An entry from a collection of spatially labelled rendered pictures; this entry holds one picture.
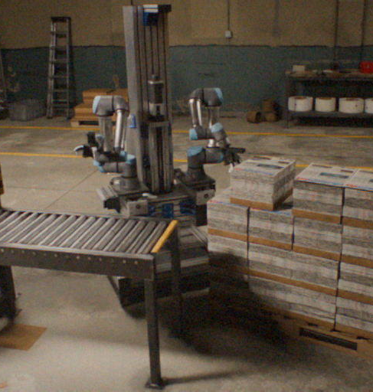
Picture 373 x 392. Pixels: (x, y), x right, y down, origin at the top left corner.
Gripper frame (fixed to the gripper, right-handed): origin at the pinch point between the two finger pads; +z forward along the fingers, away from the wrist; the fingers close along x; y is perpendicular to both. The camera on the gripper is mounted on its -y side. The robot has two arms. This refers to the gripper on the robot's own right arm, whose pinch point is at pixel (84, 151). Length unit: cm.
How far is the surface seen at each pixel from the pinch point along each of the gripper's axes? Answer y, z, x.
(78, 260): 47, 45, -11
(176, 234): 44, 1, -59
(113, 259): 41, 48, -31
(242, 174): 7, -18, -93
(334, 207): 11, 8, -146
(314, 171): -1, -16, -135
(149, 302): 62, 51, -52
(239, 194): 21, -19, -93
